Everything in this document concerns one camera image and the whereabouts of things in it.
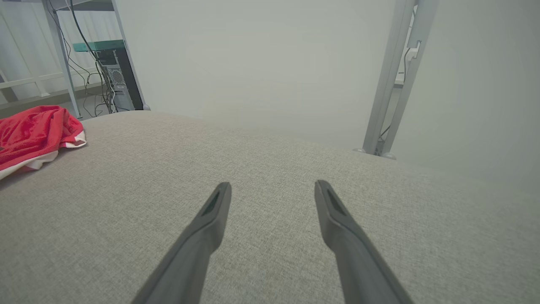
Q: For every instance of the red shorts with white trim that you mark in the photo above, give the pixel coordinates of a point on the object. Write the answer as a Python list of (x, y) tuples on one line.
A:
[(33, 135)]

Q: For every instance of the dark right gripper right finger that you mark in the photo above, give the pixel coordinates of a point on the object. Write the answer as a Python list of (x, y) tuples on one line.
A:
[(358, 261)]

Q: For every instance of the grey metal rack frame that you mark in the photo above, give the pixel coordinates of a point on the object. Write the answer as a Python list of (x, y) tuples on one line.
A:
[(61, 55)]

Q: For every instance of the teal flat box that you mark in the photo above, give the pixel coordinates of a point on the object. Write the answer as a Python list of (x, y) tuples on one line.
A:
[(99, 45)]

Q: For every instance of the grey metal stand posts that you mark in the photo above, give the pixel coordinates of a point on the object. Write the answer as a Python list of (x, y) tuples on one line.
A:
[(390, 63)]

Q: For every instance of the white railing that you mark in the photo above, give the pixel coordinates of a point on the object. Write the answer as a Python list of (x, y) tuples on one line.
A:
[(25, 81)]

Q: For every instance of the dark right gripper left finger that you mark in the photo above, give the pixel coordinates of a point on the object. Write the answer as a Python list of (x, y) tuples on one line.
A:
[(190, 253)]

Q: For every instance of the black computer tower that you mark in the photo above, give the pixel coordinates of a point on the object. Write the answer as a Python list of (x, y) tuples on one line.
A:
[(120, 84)]

